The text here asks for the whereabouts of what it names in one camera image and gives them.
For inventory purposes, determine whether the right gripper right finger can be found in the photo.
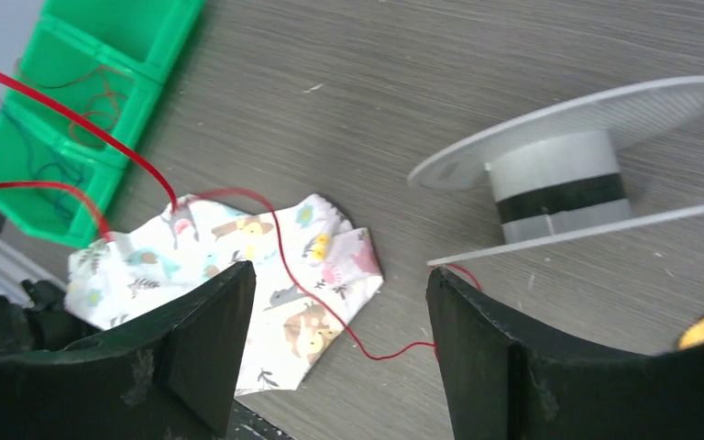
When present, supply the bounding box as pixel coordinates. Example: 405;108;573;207
426;268;704;440

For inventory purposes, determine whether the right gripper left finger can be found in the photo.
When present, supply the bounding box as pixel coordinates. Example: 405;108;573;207
0;262;256;439

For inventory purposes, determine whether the grey plastic spool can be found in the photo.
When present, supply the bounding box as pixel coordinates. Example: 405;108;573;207
407;75;704;266

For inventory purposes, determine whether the red wire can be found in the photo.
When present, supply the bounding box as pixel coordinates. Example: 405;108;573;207
0;51;484;362

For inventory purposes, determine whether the white patterned cloth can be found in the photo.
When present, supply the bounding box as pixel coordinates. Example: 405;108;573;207
63;192;385;398

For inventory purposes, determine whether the green three-compartment bin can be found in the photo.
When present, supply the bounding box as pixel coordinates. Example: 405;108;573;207
0;0;206;249

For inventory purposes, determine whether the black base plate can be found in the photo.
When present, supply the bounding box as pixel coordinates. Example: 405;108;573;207
225;400;294;440

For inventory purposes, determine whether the dark blue wire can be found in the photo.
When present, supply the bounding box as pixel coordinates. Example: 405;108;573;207
0;91;95;220

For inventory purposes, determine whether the brown wire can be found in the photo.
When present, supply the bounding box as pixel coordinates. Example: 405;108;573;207
15;57;140;150

